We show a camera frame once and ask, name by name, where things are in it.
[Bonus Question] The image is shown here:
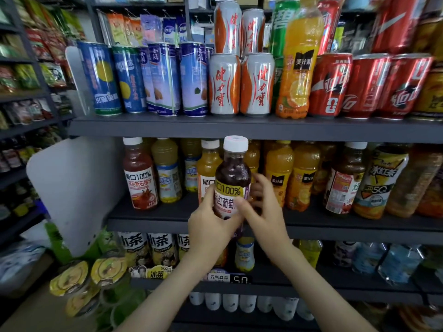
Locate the person's left hand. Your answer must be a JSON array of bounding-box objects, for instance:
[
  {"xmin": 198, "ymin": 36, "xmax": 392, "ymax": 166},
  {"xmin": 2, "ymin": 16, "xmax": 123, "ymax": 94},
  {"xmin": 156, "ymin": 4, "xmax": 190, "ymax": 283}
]
[{"xmin": 187, "ymin": 183, "xmax": 245, "ymax": 270}]

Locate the person's right hand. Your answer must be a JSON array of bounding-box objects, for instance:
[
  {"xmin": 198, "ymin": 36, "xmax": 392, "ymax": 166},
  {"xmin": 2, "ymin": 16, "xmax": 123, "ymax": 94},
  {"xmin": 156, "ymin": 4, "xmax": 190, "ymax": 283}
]
[{"xmin": 235, "ymin": 172, "xmax": 293, "ymax": 267}]

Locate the white label tea bottle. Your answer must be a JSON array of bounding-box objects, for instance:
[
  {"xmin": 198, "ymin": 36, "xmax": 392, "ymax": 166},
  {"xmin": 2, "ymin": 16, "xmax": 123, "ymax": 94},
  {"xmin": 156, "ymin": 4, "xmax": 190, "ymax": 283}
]
[
  {"xmin": 116, "ymin": 231, "xmax": 150, "ymax": 268},
  {"xmin": 147, "ymin": 233, "xmax": 180, "ymax": 267},
  {"xmin": 176, "ymin": 233, "xmax": 192, "ymax": 260}
]

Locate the yellow green drink bottle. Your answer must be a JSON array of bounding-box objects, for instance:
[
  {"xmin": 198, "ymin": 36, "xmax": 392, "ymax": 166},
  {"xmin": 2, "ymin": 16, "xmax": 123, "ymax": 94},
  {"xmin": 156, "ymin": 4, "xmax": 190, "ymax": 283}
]
[{"xmin": 298, "ymin": 239, "xmax": 323, "ymax": 269}]

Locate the orange juice bottle yellow cap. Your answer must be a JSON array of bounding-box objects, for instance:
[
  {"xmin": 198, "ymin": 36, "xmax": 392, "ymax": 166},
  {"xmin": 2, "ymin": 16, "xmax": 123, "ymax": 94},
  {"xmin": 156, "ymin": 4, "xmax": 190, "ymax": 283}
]
[
  {"xmin": 287, "ymin": 142, "xmax": 322, "ymax": 213},
  {"xmin": 275, "ymin": 0, "xmax": 325, "ymax": 120},
  {"xmin": 264, "ymin": 139, "xmax": 296, "ymax": 209},
  {"xmin": 242, "ymin": 140, "xmax": 262, "ymax": 176}
]

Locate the orange juice bottle white cap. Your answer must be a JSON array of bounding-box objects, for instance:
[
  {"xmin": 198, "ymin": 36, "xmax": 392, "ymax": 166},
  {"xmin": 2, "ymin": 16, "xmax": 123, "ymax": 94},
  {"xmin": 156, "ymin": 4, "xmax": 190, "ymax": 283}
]
[{"xmin": 197, "ymin": 139, "xmax": 223, "ymax": 205}]

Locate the dark grape juice bottle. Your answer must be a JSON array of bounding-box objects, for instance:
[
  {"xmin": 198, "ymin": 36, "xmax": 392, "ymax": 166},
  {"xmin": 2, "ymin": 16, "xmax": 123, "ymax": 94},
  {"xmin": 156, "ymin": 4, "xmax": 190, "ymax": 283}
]
[{"xmin": 212, "ymin": 135, "xmax": 252, "ymax": 220}]

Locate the yellow juice bottle blue label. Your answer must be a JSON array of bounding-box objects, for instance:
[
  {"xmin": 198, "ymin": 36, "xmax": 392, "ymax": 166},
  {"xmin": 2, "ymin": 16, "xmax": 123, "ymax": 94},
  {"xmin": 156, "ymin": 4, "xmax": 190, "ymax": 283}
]
[
  {"xmin": 181, "ymin": 139, "xmax": 203, "ymax": 193},
  {"xmin": 151, "ymin": 137, "xmax": 184, "ymax": 204}
]

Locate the row of small white bottles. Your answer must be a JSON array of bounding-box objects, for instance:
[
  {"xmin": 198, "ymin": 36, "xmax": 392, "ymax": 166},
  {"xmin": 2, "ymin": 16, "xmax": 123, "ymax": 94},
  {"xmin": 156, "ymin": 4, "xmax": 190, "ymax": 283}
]
[{"xmin": 187, "ymin": 292, "xmax": 317, "ymax": 322}]

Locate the red fruit juice bottle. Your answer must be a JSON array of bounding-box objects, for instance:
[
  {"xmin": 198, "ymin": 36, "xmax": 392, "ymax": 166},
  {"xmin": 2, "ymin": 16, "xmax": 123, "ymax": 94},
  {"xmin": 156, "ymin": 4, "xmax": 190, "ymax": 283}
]
[{"xmin": 122, "ymin": 137, "xmax": 159, "ymax": 212}]

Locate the dark grey metal shelf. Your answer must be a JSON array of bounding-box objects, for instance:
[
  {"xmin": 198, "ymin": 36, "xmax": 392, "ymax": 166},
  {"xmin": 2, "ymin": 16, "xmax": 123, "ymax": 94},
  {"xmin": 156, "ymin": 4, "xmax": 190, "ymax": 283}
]
[{"xmin": 21, "ymin": 0, "xmax": 443, "ymax": 332}]

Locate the amber tea bottle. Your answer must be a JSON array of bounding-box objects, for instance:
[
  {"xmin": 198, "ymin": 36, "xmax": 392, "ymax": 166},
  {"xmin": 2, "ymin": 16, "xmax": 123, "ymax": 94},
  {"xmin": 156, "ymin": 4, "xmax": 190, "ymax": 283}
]
[
  {"xmin": 414, "ymin": 152, "xmax": 443, "ymax": 220},
  {"xmin": 386, "ymin": 145, "xmax": 443, "ymax": 219}
]

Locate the group of red soda cans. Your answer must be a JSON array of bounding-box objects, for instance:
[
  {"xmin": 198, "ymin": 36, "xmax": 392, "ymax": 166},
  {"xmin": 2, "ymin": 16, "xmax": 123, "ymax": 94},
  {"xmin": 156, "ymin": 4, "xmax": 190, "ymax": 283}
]
[{"xmin": 307, "ymin": 0, "xmax": 443, "ymax": 120}]

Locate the person's right forearm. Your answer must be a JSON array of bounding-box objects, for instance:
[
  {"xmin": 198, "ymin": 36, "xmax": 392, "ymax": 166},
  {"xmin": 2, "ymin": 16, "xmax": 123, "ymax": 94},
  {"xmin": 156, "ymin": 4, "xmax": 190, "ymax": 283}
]
[{"xmin": 269, "ymin": 249, "xmax": 378, "ymax": 332}]

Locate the person's left forearm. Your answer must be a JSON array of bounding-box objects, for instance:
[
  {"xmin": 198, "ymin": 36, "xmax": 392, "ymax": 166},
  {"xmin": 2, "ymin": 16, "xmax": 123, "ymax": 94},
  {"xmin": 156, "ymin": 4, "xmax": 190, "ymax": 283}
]
[{"xmin": 114, "ymin": 265, "xmax": 222, "ymax": 332}]

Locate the row of shelf price tags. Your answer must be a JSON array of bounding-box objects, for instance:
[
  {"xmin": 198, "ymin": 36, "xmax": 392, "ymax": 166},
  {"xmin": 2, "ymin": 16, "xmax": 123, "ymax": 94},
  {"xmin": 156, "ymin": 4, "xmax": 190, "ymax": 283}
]
[{"xmin": 145, "ymin": 266, "xmax": 251, "ymax": 284}]

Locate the white shelf end panel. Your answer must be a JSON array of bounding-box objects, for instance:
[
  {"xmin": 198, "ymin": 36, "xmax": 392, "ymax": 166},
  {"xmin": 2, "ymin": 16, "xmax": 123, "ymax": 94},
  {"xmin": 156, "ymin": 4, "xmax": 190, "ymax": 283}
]
[{"xmin": 25, "ymin": 136, "xmax": 127, "ymax": 258}]

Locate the yellow lid food tin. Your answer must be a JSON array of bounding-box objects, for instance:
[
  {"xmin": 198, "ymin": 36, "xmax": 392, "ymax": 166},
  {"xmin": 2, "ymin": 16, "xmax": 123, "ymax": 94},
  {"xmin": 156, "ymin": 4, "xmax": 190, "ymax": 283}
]
[
  {"xmin": 48, "ymin": 260, "xmax": 91, "ymax": 299},
  {"xmin": 90, "ymin": 256, "xmax": 130, "ymax": 288},
  {"xmin": 65, "ymin": 285, "xmax": 102, "ymax": 320}
]

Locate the black condiment rack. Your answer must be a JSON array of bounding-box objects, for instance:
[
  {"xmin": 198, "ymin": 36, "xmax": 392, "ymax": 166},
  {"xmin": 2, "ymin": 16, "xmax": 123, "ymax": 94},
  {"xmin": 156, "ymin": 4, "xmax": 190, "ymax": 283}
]
[{"xmin": 0, "ymin": 0, "xmax": 80, "ymax": 253}]

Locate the row of hanging snack packets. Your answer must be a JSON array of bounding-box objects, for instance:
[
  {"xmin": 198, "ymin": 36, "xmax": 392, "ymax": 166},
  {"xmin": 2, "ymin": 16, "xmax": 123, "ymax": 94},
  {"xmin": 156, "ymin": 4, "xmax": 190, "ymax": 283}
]
[{"xmin": 97, "ymin": 9, "xmax": 212, "ymax": 47}]

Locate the group of colourful snack bags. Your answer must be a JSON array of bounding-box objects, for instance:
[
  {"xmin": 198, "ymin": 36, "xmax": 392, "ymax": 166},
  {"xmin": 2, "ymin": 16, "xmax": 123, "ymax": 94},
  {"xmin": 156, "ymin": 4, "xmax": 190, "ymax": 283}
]
[{"xmin": 0, "ymin": 0, "xmax": 87, "ymax": 146}]

